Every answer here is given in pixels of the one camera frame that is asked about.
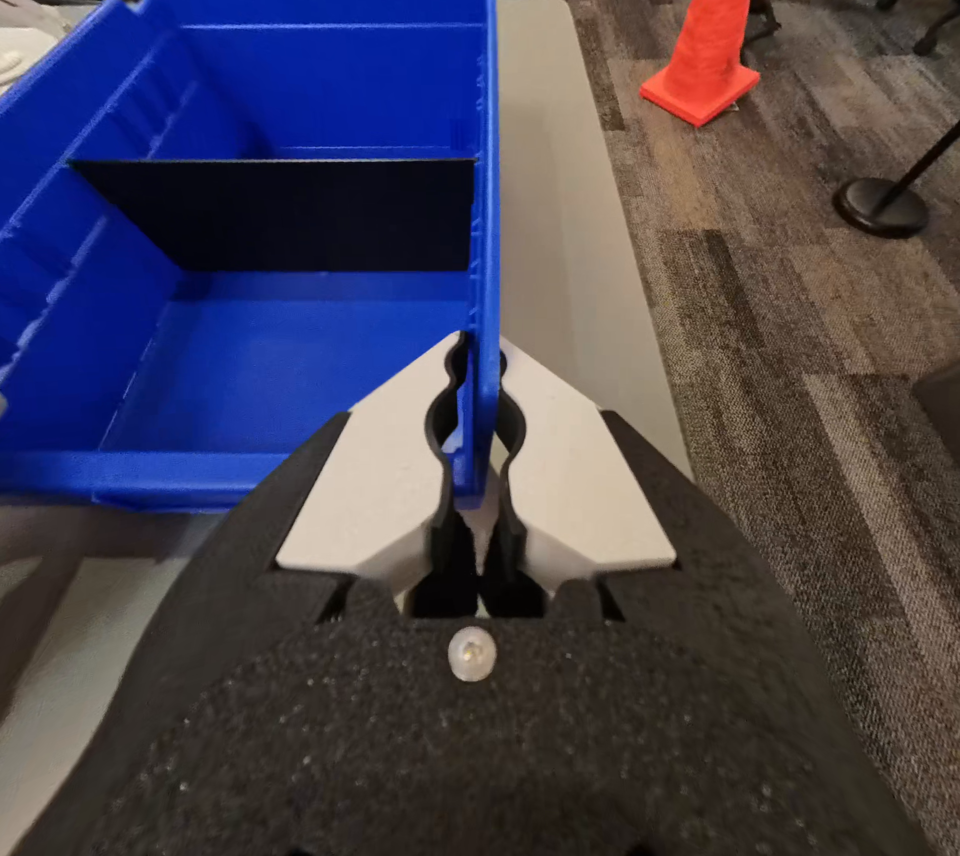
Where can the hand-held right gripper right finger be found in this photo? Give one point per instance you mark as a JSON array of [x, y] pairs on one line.
[[592, 496]]

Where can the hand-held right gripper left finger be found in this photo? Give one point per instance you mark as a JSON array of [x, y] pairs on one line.
[[367, 496]]

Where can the blue plastic bin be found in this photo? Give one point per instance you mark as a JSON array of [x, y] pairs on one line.
[[300, 361]]

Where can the black bin divider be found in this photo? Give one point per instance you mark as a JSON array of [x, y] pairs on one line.
[[300, 215]]

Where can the black stanchion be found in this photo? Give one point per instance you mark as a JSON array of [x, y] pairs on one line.
[[881, 208]]

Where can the orange traffic cone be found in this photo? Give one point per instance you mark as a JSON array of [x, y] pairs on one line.
[[712, 24]]

